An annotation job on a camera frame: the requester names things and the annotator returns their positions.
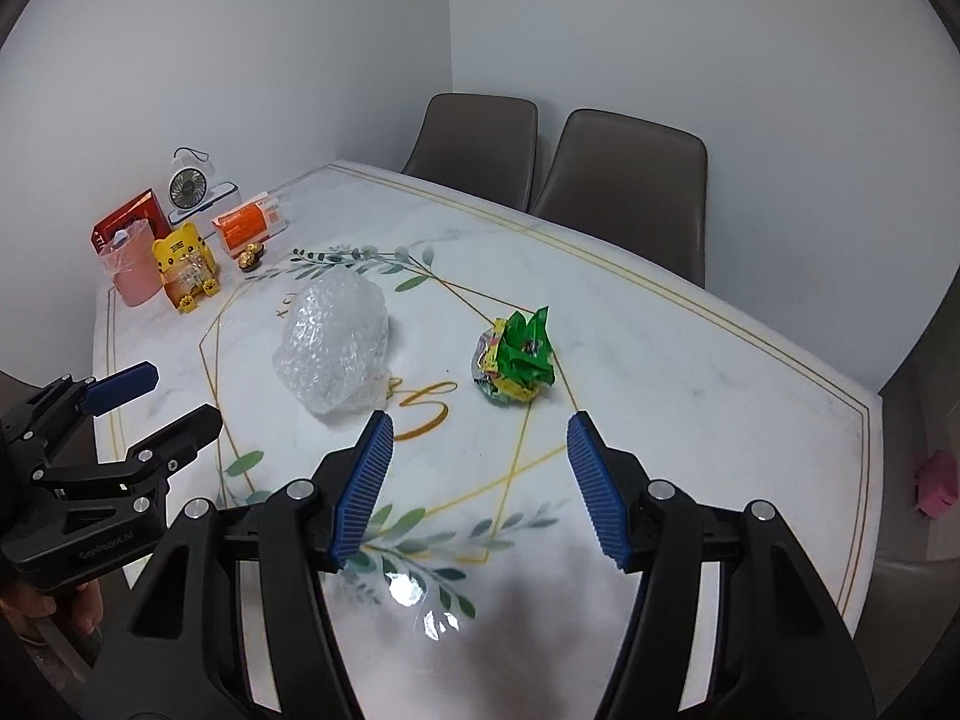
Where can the white fan base box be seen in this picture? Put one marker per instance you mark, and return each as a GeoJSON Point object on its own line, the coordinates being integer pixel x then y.
{"type": "Point", "coordinates": [218, 199]}

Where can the person's left hand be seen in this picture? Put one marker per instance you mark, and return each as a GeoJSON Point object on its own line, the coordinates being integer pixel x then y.
{"type": "Point", "coordinates": [23, 606]}

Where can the green yellow snack wrapper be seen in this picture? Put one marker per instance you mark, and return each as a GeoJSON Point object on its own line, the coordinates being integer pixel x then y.
{"type": "Point", "coordinates": [513, 359]}

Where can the brown chair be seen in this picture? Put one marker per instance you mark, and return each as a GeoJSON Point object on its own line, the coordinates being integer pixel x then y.
{"type": "Point", "coordinates": [479, 144]}
{"type": "Point", "coordinates": [633, 183]}

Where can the pink footstool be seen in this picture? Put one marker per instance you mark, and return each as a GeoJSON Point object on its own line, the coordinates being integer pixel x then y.
{"type": "Point", "coordinates": [937, 484]}

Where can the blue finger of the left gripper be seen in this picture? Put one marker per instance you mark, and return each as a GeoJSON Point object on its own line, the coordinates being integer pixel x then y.
{"type": "Point", "coordinates": [177, 444]}
{"type": "Point", "coordinates": [105, 395]}

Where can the gold wrapped chocolates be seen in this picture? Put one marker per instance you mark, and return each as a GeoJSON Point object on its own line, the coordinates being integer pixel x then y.
{"type": "Point", "coordinates": [250, 258]}

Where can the brown chair far right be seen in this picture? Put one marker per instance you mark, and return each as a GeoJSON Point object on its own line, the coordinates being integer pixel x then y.
{"type": "Point", "coordinates": [633, 183]}

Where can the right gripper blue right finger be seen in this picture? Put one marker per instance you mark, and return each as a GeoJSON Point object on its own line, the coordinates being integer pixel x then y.
{"type": "Point", "coordinates": [606, 481]}

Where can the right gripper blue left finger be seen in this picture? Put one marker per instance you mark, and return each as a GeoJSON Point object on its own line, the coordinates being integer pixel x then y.
{"type": "Point", "coordinates": [356, 480]}

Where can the orange white medicine box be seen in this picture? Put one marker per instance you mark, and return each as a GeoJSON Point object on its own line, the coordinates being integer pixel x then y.
{"type": "Point", "coordinates": [251, 222]}

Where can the crumpled bubble wrap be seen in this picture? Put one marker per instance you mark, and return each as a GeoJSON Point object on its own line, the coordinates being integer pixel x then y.
{"type": "Point", "coordinates": [333, 348]}

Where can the small white desk fan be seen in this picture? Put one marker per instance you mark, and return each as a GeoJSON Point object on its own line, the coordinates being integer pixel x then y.
{"type": "Point", "coordinates": [192, 172]}

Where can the red gift box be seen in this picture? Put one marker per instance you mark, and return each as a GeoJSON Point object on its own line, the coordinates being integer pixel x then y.
{"type": "Point", "coordinates": [144, 206]}

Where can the pink cup with plastic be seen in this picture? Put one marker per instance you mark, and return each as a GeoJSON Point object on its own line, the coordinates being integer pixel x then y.
{"type": "Point", "coordinates": [128, 260]}

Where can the brown chair far left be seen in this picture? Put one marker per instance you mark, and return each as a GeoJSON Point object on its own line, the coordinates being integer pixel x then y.
{"type": "Point", "coordinates": [479, 144]}

